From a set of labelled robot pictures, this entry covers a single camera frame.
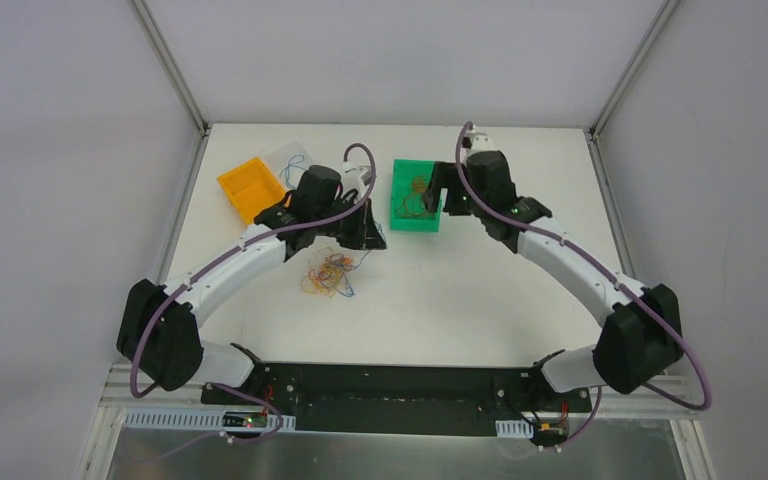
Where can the green plastic bin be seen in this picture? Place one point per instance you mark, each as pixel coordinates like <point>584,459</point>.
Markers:
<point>410,179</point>

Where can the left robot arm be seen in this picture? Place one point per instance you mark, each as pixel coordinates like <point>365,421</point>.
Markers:
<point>159,332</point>

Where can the aluminium frame rail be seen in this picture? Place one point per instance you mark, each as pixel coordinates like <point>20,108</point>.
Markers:
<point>158,44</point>
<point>659,24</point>

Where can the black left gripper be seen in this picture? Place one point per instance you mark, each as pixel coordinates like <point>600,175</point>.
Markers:
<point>355,224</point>

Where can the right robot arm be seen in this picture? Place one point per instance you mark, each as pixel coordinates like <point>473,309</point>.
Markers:
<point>638,324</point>

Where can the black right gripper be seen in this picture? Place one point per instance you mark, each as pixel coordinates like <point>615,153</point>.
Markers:
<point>448,188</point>

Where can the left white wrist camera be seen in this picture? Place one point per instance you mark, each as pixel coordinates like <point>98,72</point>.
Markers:
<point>357,178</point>

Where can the white translucent bin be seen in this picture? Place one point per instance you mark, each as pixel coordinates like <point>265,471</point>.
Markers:
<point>288,161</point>

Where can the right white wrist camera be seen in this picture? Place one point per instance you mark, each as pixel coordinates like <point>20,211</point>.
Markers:
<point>474,142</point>

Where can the left white cable duct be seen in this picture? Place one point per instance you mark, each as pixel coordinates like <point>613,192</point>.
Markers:
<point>236,421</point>

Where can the right white cable duct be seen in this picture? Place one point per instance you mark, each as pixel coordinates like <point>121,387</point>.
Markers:
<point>519,429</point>

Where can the right aluminium frame rail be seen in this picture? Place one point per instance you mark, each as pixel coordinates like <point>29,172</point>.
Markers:
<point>659,24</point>

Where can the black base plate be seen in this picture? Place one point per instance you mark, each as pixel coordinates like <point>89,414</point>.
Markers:
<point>448,401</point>

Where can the white cable duct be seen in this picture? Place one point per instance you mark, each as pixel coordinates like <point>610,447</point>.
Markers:
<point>236,421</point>
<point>519,429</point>

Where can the yellow plastic bin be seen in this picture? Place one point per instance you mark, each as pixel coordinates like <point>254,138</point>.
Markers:
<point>251,188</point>

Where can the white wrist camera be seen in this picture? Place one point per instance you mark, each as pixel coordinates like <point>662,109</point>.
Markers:
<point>474,142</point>
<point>357,178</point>

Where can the left aluminium frame rail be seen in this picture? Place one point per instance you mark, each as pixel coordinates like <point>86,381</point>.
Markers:
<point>158,44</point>

